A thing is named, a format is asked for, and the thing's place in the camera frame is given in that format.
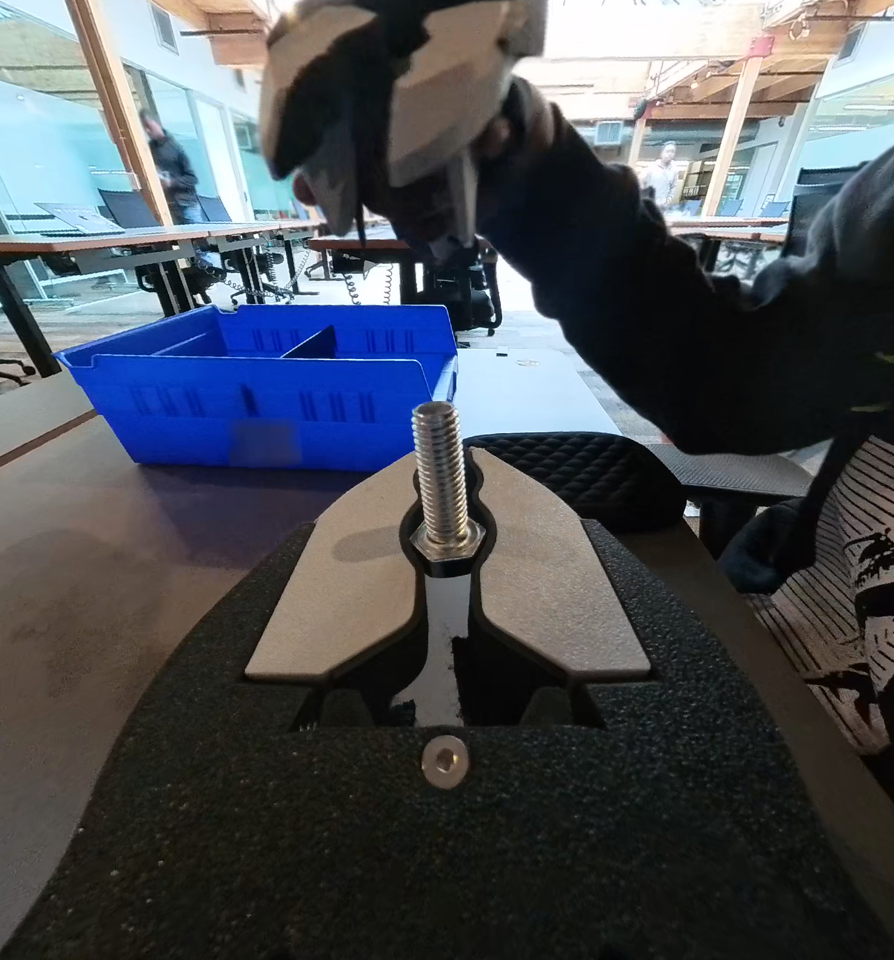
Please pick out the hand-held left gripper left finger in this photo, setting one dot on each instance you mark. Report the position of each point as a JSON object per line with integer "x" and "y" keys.
{"x": 327, "y": 592}

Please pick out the black textured pad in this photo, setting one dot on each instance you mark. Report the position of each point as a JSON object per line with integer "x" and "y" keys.
{"x": 589, "y": 472}

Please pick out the wooden pillar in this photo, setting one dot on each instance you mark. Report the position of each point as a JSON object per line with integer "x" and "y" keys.
{"x": 120, "y": 112}

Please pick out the open grey laptop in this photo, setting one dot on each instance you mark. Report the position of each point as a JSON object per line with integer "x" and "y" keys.
{"x": 79, "y": 219}

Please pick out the black armrest support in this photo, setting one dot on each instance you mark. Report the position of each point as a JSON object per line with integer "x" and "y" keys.
{"x": 739, "y": 472}

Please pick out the person's right forearm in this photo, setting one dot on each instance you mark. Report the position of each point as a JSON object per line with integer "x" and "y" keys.
{"x": 679, "y": 315}

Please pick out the steel hex bolt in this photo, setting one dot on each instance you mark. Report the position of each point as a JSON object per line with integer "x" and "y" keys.
{"x": 438, "y": 480}

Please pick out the wooden desk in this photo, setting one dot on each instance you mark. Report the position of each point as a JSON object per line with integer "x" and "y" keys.
{"x": 717, "y": 225}
{"x": 116, "y": 238}
{"x": 357, "y": 244}

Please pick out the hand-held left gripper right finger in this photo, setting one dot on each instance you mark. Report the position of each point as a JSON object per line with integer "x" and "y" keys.
{"x": 559, "y": 592}

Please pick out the person's right hand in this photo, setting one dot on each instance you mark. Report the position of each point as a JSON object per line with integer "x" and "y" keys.
{"x": 525, "y": 124}

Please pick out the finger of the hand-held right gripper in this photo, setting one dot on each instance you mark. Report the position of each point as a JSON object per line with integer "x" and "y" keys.
{"x": 282, "y": 97}
{"x": 462, "y": 82}

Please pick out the blue divided plastic bin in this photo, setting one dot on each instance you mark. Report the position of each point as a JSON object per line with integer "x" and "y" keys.
{"x": 191, "y": 405}

